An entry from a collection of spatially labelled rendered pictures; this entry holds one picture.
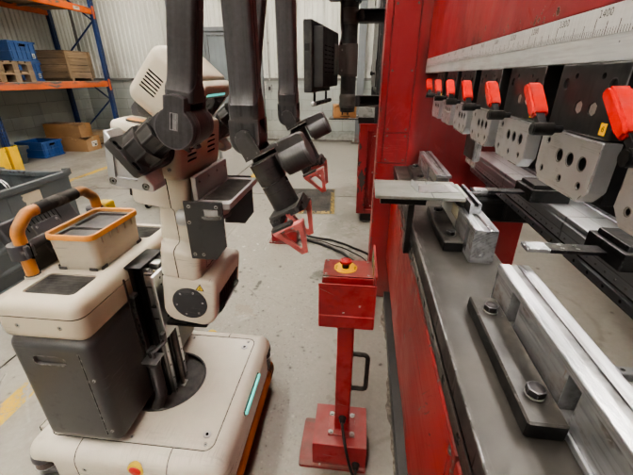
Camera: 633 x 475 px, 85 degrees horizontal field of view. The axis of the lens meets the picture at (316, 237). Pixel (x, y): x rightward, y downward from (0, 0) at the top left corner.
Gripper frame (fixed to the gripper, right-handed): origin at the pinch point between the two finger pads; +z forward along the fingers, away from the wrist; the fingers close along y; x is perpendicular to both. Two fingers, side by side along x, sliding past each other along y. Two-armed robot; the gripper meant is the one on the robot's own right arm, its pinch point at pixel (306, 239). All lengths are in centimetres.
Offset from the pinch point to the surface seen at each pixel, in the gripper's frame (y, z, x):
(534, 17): 6, -20, -55
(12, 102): 534, -267, 545
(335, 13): 730, -148, -29
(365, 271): 24.8, 26.0, -3.3
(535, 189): 36, 26, -57
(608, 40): -17, -15, -52
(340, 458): 13, 88, 34
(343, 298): 12.1, 24.4, 3.0
